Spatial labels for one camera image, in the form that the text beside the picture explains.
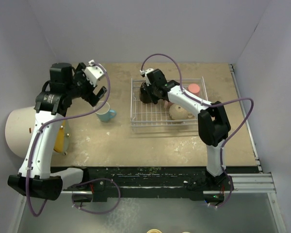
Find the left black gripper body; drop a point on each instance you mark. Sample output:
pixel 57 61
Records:
pixel 82 87

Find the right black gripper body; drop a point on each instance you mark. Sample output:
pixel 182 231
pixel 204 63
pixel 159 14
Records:
pixel 154 96

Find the black hexagonal ceramic mug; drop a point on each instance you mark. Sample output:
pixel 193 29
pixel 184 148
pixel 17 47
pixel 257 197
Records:
pixel 143 94

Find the light blue ceramic mug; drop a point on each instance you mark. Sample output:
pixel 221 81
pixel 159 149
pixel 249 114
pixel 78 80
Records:
pixel 104 112

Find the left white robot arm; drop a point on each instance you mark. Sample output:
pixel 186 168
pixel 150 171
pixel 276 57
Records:
pixel 66 83

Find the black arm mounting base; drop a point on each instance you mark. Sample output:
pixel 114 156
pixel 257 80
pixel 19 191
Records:
pixel 158 182

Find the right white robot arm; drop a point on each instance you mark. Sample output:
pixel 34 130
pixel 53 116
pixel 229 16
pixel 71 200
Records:
pixel 213 123

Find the pink cup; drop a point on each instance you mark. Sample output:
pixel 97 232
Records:
pixel 167 104

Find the salmon tall tumbler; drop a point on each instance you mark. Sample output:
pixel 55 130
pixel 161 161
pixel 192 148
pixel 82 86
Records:
pixel 194 89

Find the large cream cylindrical bucket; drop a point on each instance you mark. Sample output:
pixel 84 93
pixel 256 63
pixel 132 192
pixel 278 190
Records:
pixel 18 130

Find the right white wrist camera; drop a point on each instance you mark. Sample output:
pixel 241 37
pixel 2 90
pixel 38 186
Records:
pixel 144 74

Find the white wire dish rack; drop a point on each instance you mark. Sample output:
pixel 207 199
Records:
pixel 151 115

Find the right aluminium table rail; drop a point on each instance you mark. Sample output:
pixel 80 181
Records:
pixel 255 153

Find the aluminium front frame rail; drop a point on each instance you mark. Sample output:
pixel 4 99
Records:
pixel 245 179

